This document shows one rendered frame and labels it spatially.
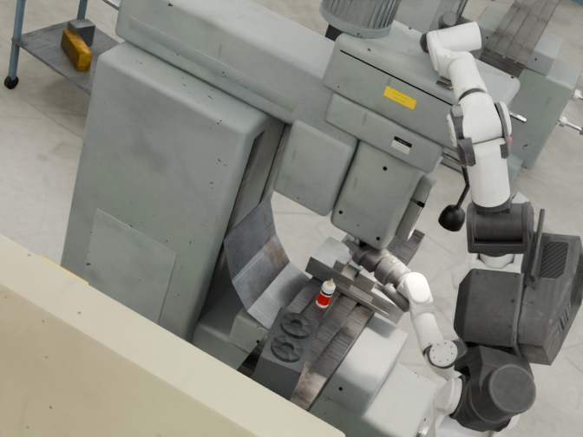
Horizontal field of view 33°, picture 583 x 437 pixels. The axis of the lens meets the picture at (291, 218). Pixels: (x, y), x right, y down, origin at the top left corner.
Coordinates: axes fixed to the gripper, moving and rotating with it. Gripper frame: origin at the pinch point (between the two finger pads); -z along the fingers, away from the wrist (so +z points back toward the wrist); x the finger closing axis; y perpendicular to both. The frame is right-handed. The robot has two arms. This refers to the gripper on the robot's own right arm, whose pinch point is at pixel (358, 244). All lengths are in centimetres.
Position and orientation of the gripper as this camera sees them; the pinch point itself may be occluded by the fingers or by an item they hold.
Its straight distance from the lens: 296.4
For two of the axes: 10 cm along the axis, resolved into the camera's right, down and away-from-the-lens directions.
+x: -7.1, 2.5, -6.6
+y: -2.7, 7.7, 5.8
